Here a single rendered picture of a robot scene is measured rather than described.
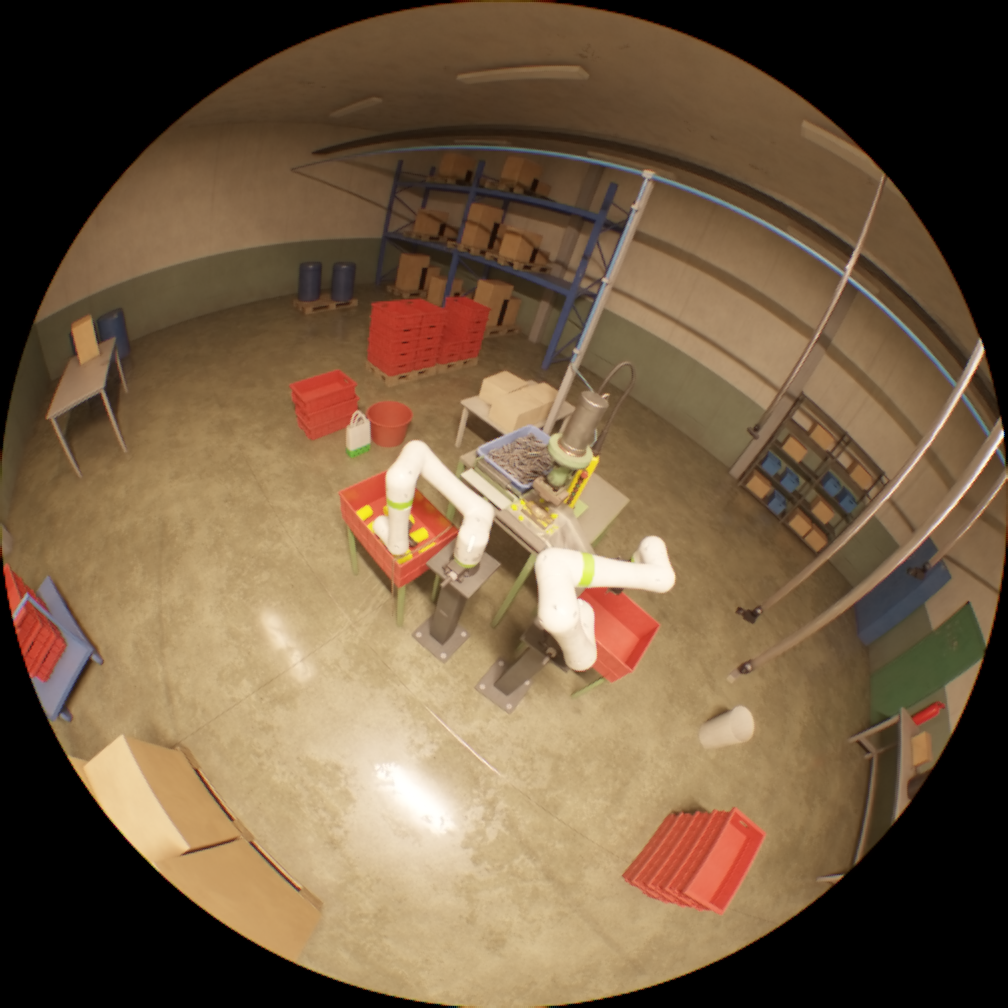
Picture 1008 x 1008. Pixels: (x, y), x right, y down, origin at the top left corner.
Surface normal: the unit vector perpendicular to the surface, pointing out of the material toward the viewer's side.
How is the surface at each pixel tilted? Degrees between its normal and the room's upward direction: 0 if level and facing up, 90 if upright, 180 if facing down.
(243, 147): 90
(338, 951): 0
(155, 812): 0
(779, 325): 90
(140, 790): 0
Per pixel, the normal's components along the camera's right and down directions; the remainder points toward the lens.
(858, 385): -0.63, 0.42
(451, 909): 0.26, -0.67
